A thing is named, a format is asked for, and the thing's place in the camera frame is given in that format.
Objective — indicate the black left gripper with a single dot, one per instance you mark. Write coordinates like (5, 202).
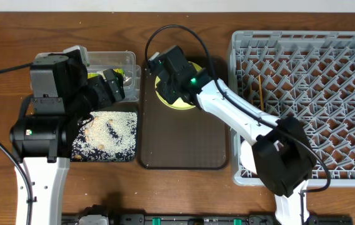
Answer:
(99, 87)

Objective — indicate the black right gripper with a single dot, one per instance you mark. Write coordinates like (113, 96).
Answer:
(164, 70)

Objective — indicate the green yellow snack wrapper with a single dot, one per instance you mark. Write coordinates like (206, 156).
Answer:
(101, 73)

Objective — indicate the white rice bowl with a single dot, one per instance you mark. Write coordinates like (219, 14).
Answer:
(247, 158)

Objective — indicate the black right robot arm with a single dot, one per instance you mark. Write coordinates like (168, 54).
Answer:
(277, 150)

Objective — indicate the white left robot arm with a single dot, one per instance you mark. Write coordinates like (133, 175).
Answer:
(42, 137)

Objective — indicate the black waste tray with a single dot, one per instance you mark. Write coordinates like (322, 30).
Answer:
(102, 156)

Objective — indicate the grey dishwasher rack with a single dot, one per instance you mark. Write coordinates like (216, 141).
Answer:
(309, 75)

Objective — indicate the clear plastic bin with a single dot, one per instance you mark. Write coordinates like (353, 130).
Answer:
(125, 60)

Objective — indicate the yellow plate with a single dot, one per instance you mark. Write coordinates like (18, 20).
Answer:
(179, 104)

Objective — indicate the pile of rice grains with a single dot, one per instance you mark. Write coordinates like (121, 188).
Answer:
(112, 134)

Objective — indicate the dark brown tray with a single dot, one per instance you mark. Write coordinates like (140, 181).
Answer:
(189, 139)

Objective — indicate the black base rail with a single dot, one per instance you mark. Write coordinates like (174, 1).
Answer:
(97, 214)

